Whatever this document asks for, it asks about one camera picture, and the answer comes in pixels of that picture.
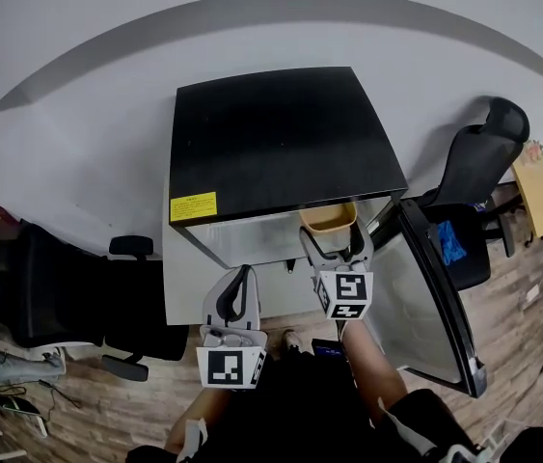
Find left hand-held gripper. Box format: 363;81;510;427
195;264;269;392

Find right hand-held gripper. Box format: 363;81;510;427
297;222;375;322

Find yellow plastic container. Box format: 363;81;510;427
298;203;360;236

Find person's right forearm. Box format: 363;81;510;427
339;317;410;429

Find person's left forearm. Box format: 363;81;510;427
163;387;234;455

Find person's shoe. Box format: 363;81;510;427
281;329;309;356

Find dark phone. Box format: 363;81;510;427
311;338;349;359

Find yellow warning sticker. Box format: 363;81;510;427
169;191;218;223

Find blue cloth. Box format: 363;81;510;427
436;219;468;265

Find person's black shorts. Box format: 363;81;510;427
125;347;482;463

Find black mesh office chair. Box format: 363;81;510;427
417;95;531;292

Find black office chair with armrests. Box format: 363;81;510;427
0;222;189;384

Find light wooden board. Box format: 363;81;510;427
510;140;543;239

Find black cable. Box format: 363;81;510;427
34;378;83;423

